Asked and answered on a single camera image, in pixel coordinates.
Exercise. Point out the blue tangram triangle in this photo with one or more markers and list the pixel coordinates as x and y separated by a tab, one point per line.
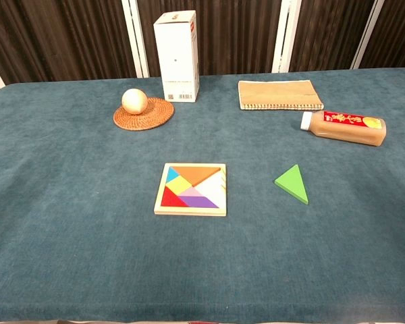
171	175

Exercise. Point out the egg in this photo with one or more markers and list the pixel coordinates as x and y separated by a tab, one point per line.
135	101

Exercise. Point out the teal velvet tablecloth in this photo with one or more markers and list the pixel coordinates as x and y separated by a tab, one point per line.
87	236

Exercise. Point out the purple tangram parallelogram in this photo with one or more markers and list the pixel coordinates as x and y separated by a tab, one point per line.
199	202

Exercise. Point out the red tangram triangle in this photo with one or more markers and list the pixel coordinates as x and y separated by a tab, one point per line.
170	200

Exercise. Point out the brown drink bottle red label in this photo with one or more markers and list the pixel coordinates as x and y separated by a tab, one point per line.
344	134

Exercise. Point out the orange tangram triangle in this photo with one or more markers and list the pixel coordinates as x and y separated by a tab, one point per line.
195	173

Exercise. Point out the yellow tangram square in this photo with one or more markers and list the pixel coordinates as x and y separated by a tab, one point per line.
179	185

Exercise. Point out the brown spiral notebook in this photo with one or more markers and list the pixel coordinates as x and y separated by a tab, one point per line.
276	92

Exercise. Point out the pink tangram triangle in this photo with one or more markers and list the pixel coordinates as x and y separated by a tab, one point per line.
192	193

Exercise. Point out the colourful wooden tangram puzzle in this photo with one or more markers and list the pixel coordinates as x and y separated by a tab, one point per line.
190	211

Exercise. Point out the green wooden triangle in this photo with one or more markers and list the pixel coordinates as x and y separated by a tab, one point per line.
293	184

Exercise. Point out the round woven rattan coaster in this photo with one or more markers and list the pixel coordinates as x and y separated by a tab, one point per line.
157	118

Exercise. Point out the tall white cardboard box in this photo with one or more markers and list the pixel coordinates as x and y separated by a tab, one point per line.
177	50

